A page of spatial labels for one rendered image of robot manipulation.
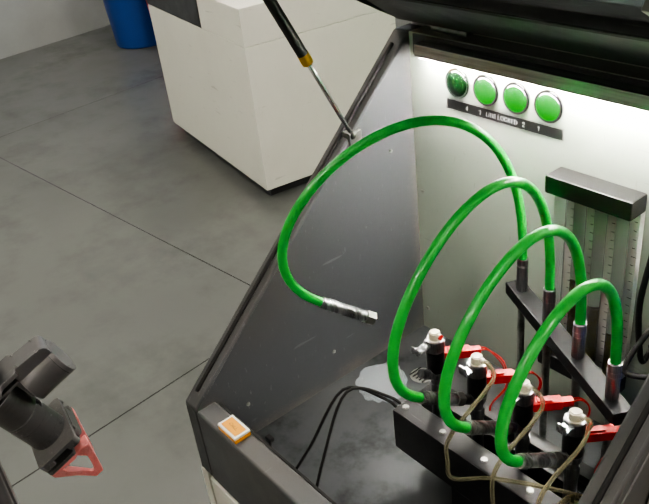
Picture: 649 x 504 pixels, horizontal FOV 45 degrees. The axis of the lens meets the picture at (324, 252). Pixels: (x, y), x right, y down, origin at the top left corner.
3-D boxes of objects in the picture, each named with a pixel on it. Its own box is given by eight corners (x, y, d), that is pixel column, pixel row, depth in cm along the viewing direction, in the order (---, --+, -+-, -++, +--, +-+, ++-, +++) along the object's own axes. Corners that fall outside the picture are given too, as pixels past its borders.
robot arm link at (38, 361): (-61, 361, 105) (-52, 396, 99) (5, 301, 107) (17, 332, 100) (6, 404, 113) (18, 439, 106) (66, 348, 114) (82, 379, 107)
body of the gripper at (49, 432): (65, 402, 118) (30, 377, 114) (83, 442, 110) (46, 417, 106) (33, 433, 118) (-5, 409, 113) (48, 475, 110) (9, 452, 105)
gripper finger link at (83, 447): (107, 436, 121) (65, 407, 115) (121, 465, 116) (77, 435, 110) (74, 468, 121) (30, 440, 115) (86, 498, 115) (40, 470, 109)
